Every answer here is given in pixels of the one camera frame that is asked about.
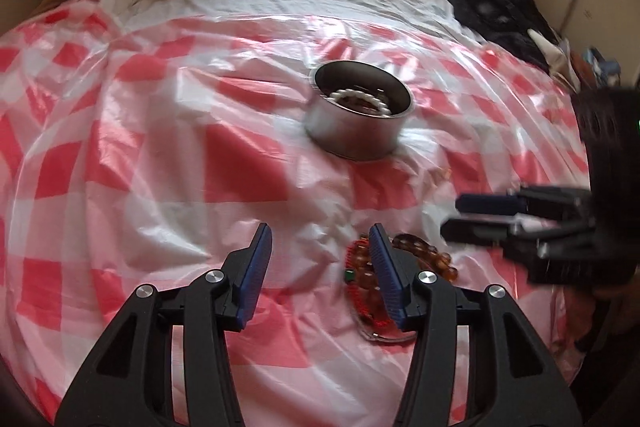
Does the white bead bracelet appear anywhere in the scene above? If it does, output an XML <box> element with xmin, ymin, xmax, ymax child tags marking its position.
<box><xmin>327</xmin><ymin>89</ymin><xmax>393</xmax><ymax>116</ymax></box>

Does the red white checkered plastic sheet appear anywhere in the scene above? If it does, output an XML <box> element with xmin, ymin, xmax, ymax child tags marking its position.
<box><xmin>0</xmin><ymin>0</ymin><xmax>601</xmax><ymax>427</ymax></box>

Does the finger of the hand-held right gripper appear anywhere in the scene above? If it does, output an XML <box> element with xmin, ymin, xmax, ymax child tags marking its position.
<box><xmin>441</xmin><ymin>217</ymin><xmax>596</xmax><ymax>260</ymax></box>
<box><xmin>456</xmin><ymin>187</ymin><xmax>593</xmax><ymax>220</ymax></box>

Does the dark clothes pile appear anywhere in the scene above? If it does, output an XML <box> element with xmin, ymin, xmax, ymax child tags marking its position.
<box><xmin>445</xmin><ymin>0</ymin><xmax>561</xmax><ymax>62</ymax></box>

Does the clear bangle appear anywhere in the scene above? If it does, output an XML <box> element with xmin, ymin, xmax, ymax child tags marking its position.
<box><xmin>357</xmin><ymin>307</ymin><xmax>418</xmax><ymax>345</ymax></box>

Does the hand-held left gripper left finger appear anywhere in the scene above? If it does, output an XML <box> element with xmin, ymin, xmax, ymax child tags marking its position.
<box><xmin>54</xmin><ymin>222</ymin><xmax>273</xmax><ymax>427</ymax></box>

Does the white cloth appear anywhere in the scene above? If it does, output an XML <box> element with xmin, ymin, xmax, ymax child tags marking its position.
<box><xmin>527</xmin><ymin>29</ymin><xmax>583</xmax><ymax>90</ymax></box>

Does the amber bead bracelet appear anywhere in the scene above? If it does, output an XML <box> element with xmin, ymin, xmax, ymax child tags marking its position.
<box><xmin>390</xmin><ymin>233</ymin><xmax>461</xmax><ymax>283</ymax></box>

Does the round metal tin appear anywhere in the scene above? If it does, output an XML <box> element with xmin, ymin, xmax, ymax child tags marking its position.
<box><xmin>305</xmin><ymin>62</ymin><xmax>415</xmax><ymax>160</ymax></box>

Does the red bead bracelet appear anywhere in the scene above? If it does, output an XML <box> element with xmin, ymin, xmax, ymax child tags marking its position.
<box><xmin>345</xmin><ymin>239</ymin><xmax>401</xmax><ymax>329</ymax></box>

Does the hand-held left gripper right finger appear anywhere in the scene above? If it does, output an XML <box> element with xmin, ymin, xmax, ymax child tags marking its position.
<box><xmin>368</xmin><ymin>223</ymin><xmax>583</xmax><ymax>427</ymax></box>

